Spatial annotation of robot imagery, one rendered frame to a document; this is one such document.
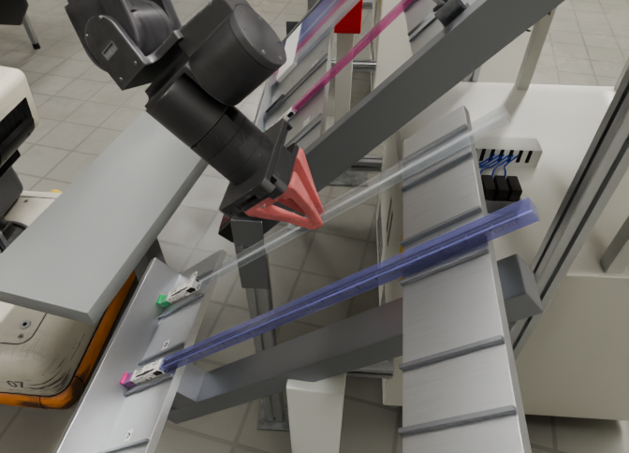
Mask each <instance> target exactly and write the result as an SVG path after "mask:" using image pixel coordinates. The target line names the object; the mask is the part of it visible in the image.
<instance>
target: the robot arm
mask: <svg viewBox="0 0 629 453"><path fill-rule="evenodd" d="M67 2H68V5H66V6H64V8H65V10H66V13H67V15H68V17H69V19H70V21H71V23H72V25H73V27H74V29H75V31H76V33H77V35H78V37H79V39H80V42H81V44H82V46H83V48H84V50H85V52H86V53H87V55H88V56H89V58H90V59H91V60H92V62H93V63H94V64H95V65H96V66H98V67H99V68H100V69H102V70H104V71H106V72H108V73H109V74H110V76H111V77H112V79H113V80H114V81H115V82H116V84H117V85H118V86H119V87H120V89H121V90H122V91H123V90H127V89H130V88H134V87H138V86H141V85H145V84H148V83H152V84H151V85H150V86H149V87H148V88H147V89H146V90H145V93H146V94H147V96H148V98H149V100H148V102H147V103H146V105H145V106H144V107H145V108H146V110H145V111H146V112H147V113H148V114H150V115H151V116H152V117H153V118H155V119H156V121H157V122H159V123H160V124H161V125H163V126H164V127H165V128H166V129H167V130H168V131H169V132H171V133H172V134H173V135H174V136H175V137H177V138H178V139H179V140H180V141H182V142H183V143H184V144H185V145H186V146H188V147H190V149H191V150H192V151H194V152H195V153H196V154H197V155H199V156H200V157H201V158H202V159H203V160H205V161H206V162H207V163H208V164H209V165H211V166H212V167H213V168H214V169H216V170H217V171H218V172H219V173H220V174H222V175H223V176H224V177H225V178H226V179H228V180H229V184H228V187H227V190H226V192H225V195H224V197H223V200H222V202H221V205H220V207H219V211H220V212H222V213H223V214H224V215H226V216H227V217H228V218H232V217H233V216H235V215H236V214H238V213H239V212H241V211H243V212H245V213H246V214H247V215H248V216H252V217H258V218H264V219H271V220H276V221H283V222H288V223H290V224H293V225H296V226H300V227H305V228H309V229H311V230H315V229H317V228H319V227H321V226H323V222H322V220H321V218H320V216H319V214H318V212H317V209H318V208H320V207H322V203H321V201H320V198H319V196H318V194H317V192H316V189H315V184H314V181H313V178H312V175H311V171H310V169H309V166H308V163H307V160H306V157H305V154H304V151H303V150H302V149H301V148H300V147H299V146H298V145H297V144H296V143H292V144H291V145H289V146H288V147H285V146H284V144H285V139H286V135H287V132H288V131H289V130H291V129H292V128H293V127H292V126H291V125H290V124H289V123H288V122H287V121H286V120H285V119H281V120H280V121H279V122H277V123H276V124H274V125H273V126H272V127H270V128H269V129H268V130H266V131H265V132H264V133H263V132H262V131H261V130H260V129H259V128H258V127H257V126H256V125H255V124H253V123H252V122H251V121H250V120H249V119H248V118H247V117H246V116H245V115H244V114H243V113H242V112H241V111H239V110H238V109H237V108H236V107H235V106H236V105H238V104H239V103H241V102H242V101H243V99H244V98H245V97H247V96H248V95H249V94H251V93H252V92H253V91H254V90H255V89H256V88H257V87H258V86H259V85H260V84H262V83H263V82H264V81H265V80H266V79H267V78H269V77H270V76H271V75H272V74H273V73H274V72H275V71H277V70H278V69H279V68H280V67H281V66H283V65H284V64H285V62H286V53H285V48H284V46H283V44H282V42H281V40H280V38H279V37H278V36H277V35H276V33H275V32H274V30H273V29H272V28H271V26H270V25H269V24H268V23H267V22H266V21H265V20H264V19H263V18H262V17H261V16H260V15H259V14H258V13H257V12H255V11H254V10H253V9H252V7H251V6H250V4H249V3H248V2H247V1H246V0H212V1H210V2H209V4H208V5H207V6H205V7H204V8H203V9H202V10H201V11H200V12H199V13H198V14H196V15H195V16H194V17H193V18H192V19H191V20H190V21H189V22H187V23H186V24H184V25H183V26H182V24H181V22H180V19H179V17H178V14H177V12H176V10H175V7H174V6H173V3H172V1H171V0H67ZM276 201H278V202H280V203H282V204H284V205H286V206H287V207H289V208H291V209H293V210H295V211H297V212H300V213H303V214H305V215H307V217H308V218H309V219H307V218H304V217H302V216H299V215H297V214H295V213H293V212H289V211H287V210H284V209H282V208H279V207H277V206H274V205H272V204H273V203H274V202H276Z"/></svg>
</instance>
